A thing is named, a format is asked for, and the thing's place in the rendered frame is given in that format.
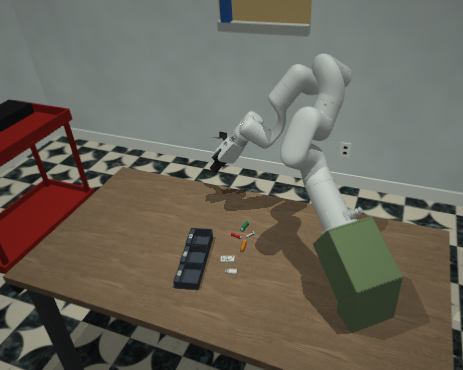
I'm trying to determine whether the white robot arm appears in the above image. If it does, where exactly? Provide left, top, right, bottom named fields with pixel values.
left=230, top=54, right=363, bottom=236

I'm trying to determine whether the white domino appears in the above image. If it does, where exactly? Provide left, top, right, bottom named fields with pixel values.
left=220, top=256, right=235, bottom=263

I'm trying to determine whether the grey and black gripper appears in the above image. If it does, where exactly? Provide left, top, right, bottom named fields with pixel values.
left=210, top=136, right=245, bottom=173

